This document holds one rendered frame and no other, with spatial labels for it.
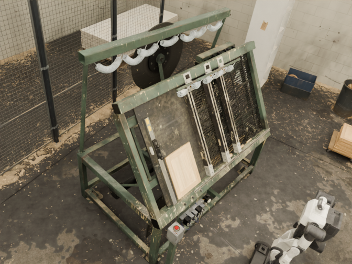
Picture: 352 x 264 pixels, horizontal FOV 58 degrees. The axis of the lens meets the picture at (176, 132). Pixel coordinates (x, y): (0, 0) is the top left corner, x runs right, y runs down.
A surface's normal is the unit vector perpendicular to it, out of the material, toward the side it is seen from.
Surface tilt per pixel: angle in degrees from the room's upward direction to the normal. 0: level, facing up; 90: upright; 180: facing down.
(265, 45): 90
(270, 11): 90
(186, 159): 58
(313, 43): 90
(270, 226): 0
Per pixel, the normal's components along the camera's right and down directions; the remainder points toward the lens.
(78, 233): 0.12, -0.75
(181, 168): 0.69, 0.04
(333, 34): -0.52, 0.51
